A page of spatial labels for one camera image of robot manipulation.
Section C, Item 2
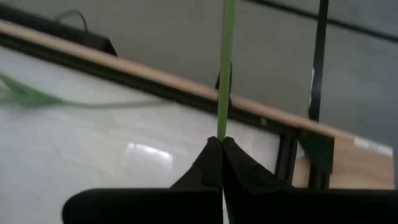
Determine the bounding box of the black bar behind table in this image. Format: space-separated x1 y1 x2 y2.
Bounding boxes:
0 2 118 57

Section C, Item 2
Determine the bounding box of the thin black cable loop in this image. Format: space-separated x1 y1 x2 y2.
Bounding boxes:
53 9 90 34

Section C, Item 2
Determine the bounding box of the white label sticker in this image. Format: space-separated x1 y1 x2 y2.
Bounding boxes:
354 136 393 156

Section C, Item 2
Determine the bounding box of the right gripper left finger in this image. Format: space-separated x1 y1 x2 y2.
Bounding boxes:
169 136 224 189

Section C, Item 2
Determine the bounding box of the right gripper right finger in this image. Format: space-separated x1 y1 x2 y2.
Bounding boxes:
222 136 295 224

